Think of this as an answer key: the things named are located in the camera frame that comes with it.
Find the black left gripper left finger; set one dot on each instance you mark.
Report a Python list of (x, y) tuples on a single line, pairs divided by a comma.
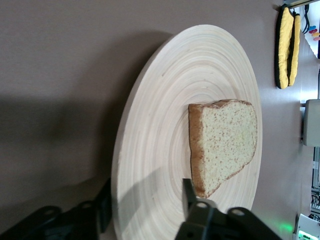
[(50, 225)]

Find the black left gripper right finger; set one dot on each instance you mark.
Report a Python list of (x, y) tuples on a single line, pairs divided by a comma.
[(220, 225)]

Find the slice of bread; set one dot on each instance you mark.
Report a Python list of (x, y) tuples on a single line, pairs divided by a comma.
[(225, 145)]

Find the round wooden plate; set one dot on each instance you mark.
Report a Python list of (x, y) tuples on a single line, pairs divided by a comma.
[(162, 112)]

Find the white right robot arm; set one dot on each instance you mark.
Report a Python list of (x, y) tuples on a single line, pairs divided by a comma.
[(307, 230)]

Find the cream and chrome toaster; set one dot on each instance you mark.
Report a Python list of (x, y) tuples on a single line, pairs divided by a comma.
[(312, 122)]

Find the background equipment rack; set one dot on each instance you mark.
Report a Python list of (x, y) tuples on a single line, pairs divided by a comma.
[(315, 180)]

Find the brown table cover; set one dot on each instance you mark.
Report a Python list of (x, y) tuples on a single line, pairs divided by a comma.
[(62, 62)]

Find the yellow quilted oven mitt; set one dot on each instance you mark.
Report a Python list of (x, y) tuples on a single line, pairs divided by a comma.
[(285, 45), (297, 45)]

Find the grey metal bracket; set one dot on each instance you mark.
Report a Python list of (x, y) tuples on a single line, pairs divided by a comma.
[(295, 2)]

